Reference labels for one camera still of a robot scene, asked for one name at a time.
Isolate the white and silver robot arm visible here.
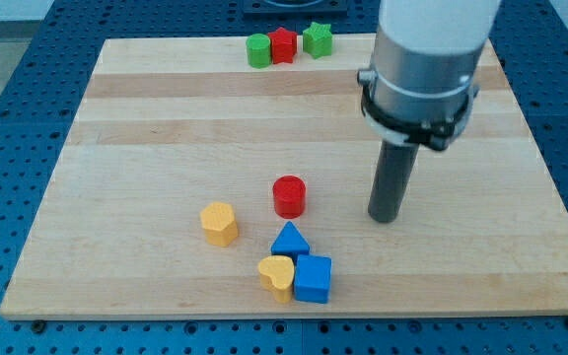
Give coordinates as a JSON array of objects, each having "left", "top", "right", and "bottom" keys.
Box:
[{"left": 357, "top": 0, "right": 500, "bottom": 151}]

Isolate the red cylinder block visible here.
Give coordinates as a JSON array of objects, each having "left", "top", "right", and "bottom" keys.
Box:
[{"left": 272, "top": 176, "right": 306, "bottom": 219}]

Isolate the blue triangle block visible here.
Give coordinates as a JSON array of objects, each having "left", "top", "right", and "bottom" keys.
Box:
[{"left": 270, "top": 222, "right": 311, "bottom": 264}]

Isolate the yellow hexagon block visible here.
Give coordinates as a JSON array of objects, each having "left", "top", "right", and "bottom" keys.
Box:
[{"left": 199, "top": 201, "right": 239, "bottom": 248}]

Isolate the light wooden board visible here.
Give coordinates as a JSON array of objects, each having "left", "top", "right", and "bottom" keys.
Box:
[{"left": 0, "top": 35, "right": 568, "bottom": 320}]

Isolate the yellow heart block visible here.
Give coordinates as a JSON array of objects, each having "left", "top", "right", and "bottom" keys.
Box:
[{"left": 257, "top": 255, "right": 295, "bottom": 303}]

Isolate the blue cube block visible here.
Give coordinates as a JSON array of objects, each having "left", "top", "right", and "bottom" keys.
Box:
[{"left": 294, "top": 254, "right": 332, "bottom": 304}]

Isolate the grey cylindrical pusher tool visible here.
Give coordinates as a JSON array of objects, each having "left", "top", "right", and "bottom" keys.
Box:
[{"left": 368, "top": 141, "right": 418, "bottom": 223}]

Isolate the red star block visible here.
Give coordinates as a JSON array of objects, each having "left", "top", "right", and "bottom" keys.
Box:
[{"left": 267, "top": 27, "right": 298, "bottom": 64}]

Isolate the green cylinder block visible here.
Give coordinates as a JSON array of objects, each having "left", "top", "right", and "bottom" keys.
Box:
[{"left": 246, "top": 34, "right": 271, "bottom": 68}]

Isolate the green star block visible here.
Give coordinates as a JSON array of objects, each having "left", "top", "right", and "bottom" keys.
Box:
[{"left": 303, "top": 22, "right": 332, "bottom": 59}]

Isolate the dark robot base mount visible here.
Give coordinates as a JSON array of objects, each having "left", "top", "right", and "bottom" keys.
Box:
[{"left": 241, "top": 0, "right": 349, "bottom": 16}]

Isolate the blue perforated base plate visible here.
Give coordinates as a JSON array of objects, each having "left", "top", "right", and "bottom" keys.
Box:
[{"left": 0, "top": 0, "right": 568, "bottom": 354}]

